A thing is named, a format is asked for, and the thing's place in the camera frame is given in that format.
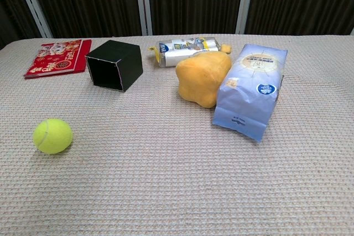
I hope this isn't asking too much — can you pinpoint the yellow tennis ball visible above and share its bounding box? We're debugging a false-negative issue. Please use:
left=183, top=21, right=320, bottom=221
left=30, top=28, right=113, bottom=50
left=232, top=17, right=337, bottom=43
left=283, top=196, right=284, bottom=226
left=33, top=118, right=74, bottom=155

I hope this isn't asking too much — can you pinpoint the small black open box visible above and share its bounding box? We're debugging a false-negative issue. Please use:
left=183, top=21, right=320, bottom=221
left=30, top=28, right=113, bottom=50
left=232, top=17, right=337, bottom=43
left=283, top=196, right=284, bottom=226
left=84, top=39, right=144, bottom=93

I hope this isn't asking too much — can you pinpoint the yellow plush toy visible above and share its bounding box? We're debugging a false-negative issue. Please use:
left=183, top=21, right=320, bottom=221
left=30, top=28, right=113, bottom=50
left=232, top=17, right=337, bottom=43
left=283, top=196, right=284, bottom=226
left=175, top=43, right=233, bottom=109

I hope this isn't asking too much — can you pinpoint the silver yellow snack bag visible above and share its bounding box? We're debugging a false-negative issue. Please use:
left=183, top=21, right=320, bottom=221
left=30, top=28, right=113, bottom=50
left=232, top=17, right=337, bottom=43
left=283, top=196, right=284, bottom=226
left=148, top=36, right=222, bottom=69

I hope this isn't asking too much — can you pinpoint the light blue tissue pack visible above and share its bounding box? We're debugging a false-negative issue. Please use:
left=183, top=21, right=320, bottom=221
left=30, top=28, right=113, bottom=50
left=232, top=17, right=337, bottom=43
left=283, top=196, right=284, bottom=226
left=211, top=44, right=289, bottom=143

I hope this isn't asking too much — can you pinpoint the beige woven tablecloth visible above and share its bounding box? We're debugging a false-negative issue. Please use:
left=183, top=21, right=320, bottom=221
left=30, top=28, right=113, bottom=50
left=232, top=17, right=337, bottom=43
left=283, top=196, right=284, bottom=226
left=0, top=34, right=354, bottom=236

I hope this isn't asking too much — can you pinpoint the red spiral desk calendar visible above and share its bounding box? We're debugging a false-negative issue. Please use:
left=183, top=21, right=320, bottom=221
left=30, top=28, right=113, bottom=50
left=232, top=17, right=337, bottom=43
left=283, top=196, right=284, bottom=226
left=23, top=39, right=92, bottom=80

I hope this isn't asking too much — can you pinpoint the white partition frame post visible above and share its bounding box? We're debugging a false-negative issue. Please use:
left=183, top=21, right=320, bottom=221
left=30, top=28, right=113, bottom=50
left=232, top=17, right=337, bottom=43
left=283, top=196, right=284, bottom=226
left=133, top=0, right=153, bottom=36
left=235, top=0, right=256, bottom=35
left=12, top=0, right=54, bottom=39

